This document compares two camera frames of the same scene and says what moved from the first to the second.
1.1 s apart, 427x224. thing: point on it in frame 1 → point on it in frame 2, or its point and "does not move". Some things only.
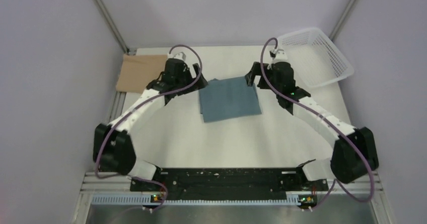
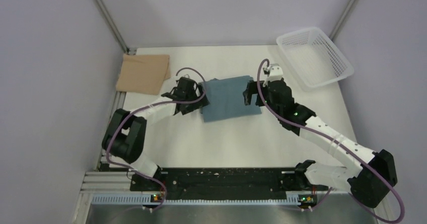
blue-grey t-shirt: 227,99 does not move
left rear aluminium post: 108,16 does not move
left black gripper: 201,83 → 196,106
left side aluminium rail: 118,105 does not move
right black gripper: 256,71 → 252,89
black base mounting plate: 233,183 does not move
